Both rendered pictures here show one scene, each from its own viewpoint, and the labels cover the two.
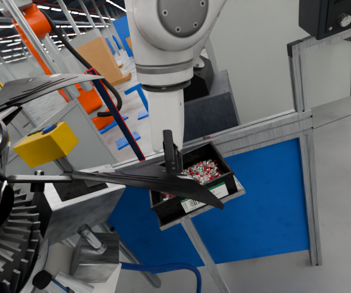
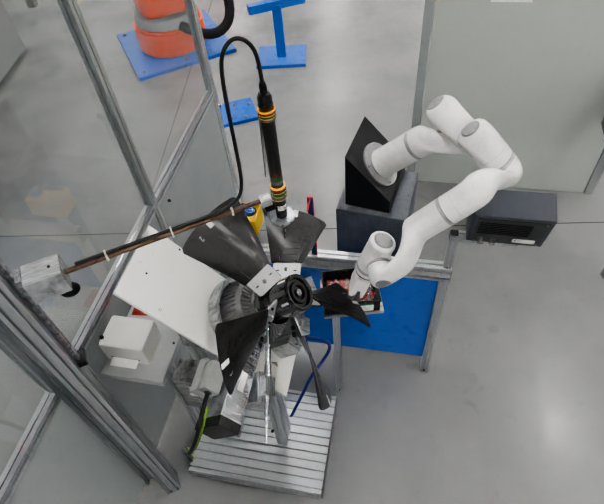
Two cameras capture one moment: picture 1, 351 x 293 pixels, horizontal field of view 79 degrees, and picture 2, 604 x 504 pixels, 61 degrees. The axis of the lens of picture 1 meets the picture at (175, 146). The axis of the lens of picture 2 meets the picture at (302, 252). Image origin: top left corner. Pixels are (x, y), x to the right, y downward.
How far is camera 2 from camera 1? 1.47 m
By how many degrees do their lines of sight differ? 21
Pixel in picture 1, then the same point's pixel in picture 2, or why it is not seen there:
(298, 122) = (441, 273)
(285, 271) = (394, 367)
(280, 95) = not seen: hidden behind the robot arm
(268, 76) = not seen: hidden behind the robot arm
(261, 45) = (495, 88)
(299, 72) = (451, 248)
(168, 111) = (363, 286)
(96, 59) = not seen: outside the picture
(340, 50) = (593, 135)
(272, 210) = (402, 318)
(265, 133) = (416, 271)
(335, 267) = (437, 375)
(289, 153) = (429, 287)
